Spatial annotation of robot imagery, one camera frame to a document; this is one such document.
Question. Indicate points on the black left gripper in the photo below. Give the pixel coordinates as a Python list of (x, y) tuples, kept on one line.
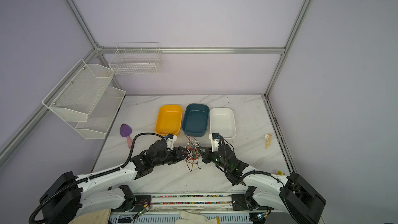
[(179, 154)]

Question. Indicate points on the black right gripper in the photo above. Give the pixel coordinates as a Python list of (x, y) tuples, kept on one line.
[(206, 155)]

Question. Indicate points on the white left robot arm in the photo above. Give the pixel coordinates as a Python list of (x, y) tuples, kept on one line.
[(74, 195)]

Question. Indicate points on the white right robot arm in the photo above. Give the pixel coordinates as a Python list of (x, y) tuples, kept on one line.
[(291, 194)]

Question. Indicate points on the teal plastic bin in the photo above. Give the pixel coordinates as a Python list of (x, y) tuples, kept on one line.
[(195, 120)]

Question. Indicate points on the yellow plastic bin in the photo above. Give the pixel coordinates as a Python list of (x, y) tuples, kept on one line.
[(169, 120)]

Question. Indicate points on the white plastic bin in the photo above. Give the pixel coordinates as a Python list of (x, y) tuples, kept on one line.
[(221, 120)]

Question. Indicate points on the small white yellow toy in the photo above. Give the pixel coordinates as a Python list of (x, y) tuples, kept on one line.
[(268, 139)]

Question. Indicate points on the white work glove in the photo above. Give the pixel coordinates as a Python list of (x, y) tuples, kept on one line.
[(190, 218)]

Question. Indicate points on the pink green small toy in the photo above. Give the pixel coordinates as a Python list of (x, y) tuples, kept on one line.
[(278, 172)]

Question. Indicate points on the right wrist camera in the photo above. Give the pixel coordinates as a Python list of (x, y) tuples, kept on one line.
[(214, 139)]

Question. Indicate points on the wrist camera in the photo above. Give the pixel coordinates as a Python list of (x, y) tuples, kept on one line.
[(214, 139), (170, 140)]

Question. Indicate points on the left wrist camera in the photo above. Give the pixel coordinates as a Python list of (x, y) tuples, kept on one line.
[(170, 140)]

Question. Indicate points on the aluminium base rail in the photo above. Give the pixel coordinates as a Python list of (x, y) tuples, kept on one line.
[(165, 209)]

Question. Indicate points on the purple pink-handled spatula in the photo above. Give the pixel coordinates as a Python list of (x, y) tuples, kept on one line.
[(126, 131)]

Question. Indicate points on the white wire wall basket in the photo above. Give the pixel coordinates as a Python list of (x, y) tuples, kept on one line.
[(136, 58)]

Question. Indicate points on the white mesh wall shelf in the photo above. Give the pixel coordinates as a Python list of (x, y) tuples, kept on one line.
[(86, 100)]

